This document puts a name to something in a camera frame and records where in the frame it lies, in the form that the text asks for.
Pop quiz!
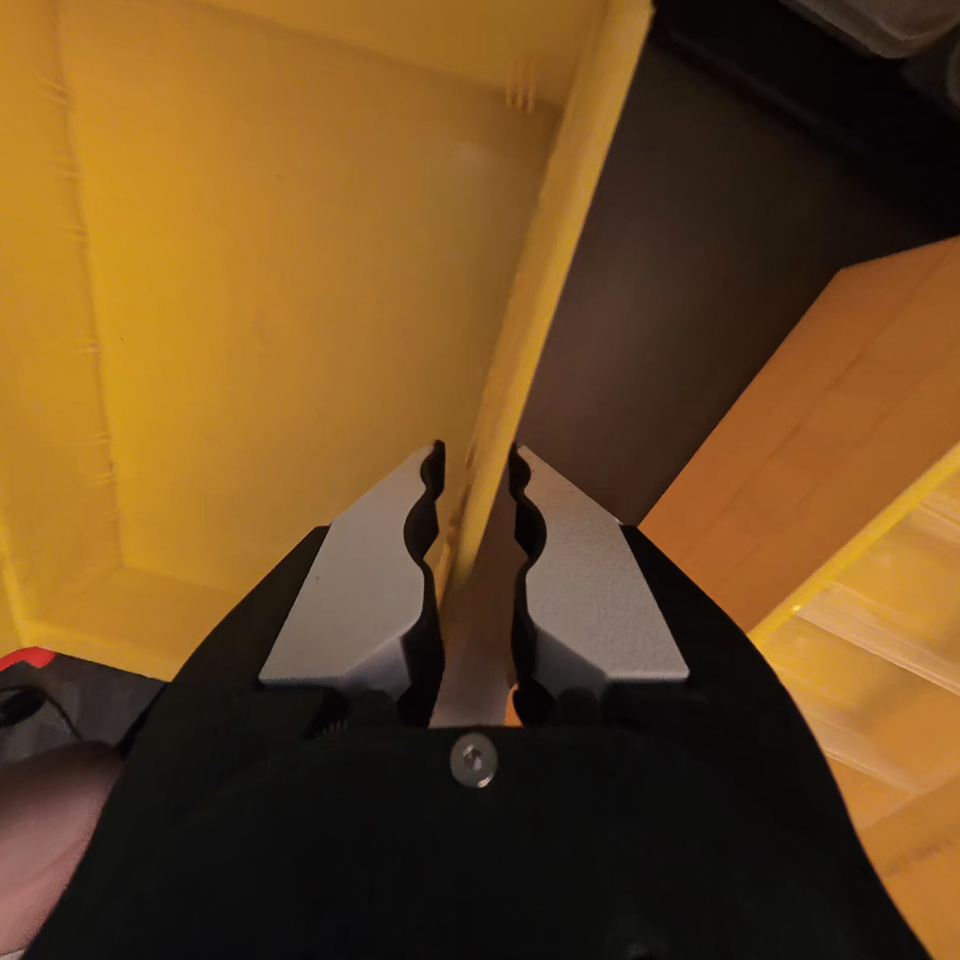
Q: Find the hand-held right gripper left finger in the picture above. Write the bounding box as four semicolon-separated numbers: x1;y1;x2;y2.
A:
258;441;447;727

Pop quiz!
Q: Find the person's right forearm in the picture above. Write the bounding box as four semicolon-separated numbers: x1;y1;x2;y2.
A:
0;738;125;957

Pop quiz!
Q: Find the yellow storage bin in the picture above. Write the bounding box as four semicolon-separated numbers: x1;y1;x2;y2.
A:
0;0;655;680
637;236;960;960

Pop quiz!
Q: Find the black drawer cabinet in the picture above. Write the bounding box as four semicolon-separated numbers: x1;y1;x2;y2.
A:
648;0;960;249

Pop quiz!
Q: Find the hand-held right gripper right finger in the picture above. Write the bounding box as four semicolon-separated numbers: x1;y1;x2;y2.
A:
507;444;691;725

